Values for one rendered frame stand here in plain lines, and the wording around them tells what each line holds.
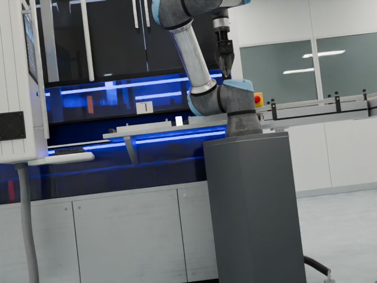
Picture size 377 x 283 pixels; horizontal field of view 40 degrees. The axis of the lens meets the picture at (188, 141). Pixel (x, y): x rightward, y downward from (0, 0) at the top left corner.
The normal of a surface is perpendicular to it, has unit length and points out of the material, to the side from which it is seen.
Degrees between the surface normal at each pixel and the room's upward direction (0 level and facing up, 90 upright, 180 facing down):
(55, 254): 90
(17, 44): 90
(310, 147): 90
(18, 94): 90
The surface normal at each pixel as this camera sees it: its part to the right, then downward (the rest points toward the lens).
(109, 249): 0.03, -0.04
